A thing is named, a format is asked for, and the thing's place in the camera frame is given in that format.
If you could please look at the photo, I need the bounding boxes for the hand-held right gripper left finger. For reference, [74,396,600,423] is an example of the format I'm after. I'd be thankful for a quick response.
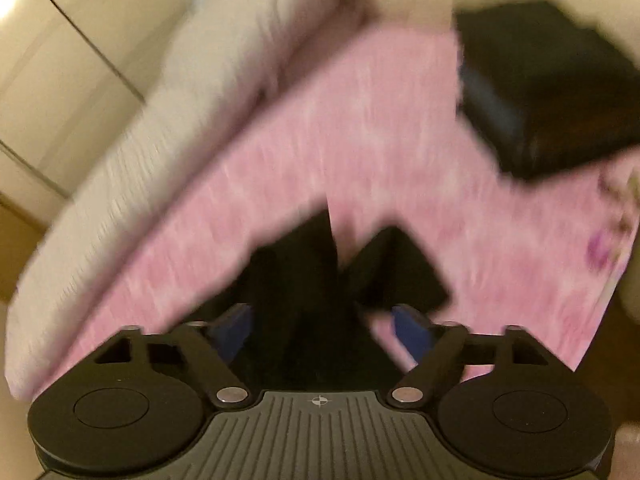
[94,304,253,407]

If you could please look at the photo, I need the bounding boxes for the grey striped quilt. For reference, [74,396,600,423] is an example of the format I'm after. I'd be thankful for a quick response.
[5,0,382,397]

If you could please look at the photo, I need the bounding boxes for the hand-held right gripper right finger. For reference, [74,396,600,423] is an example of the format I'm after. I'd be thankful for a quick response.
[390,304,551,407]

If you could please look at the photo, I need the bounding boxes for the stack of folded dark clothes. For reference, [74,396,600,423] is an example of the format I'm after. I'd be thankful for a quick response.
[452,0,640,182]

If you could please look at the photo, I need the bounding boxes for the black garment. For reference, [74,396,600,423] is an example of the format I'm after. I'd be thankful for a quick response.
[239,207,450,393]

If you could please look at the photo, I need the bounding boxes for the pink rose-print blanket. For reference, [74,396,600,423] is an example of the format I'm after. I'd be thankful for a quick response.
[20,25,640,397]

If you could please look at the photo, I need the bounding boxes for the white wardrobe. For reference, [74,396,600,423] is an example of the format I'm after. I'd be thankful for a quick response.
[0,0,213,241]

